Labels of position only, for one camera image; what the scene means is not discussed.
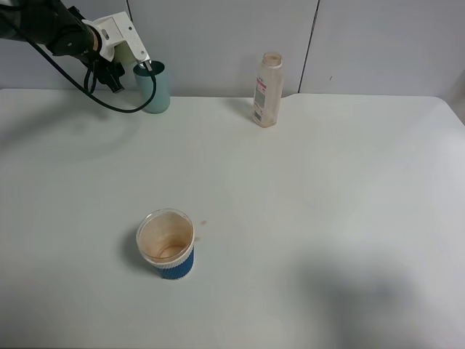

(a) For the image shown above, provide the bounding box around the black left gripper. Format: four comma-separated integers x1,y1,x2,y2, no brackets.
45,5,124,93

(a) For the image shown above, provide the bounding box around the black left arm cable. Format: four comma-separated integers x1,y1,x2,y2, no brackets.
0,7,158,114

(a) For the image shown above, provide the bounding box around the clear plastic drink bottle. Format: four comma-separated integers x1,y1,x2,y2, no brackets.
254,52,284,128

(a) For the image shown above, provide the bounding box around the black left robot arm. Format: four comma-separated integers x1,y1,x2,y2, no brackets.
1,1,125,94

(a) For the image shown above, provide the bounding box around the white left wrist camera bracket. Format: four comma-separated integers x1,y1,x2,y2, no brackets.
81,12,151,66

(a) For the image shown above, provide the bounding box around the glass cup with blue sleeve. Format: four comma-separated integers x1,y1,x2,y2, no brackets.
136,209,195,280

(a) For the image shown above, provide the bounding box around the pale yellow plastic cup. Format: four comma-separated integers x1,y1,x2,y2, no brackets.
113,41,137,66

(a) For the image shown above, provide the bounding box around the teal plastic cup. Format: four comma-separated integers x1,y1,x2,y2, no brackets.
133,60,170,113

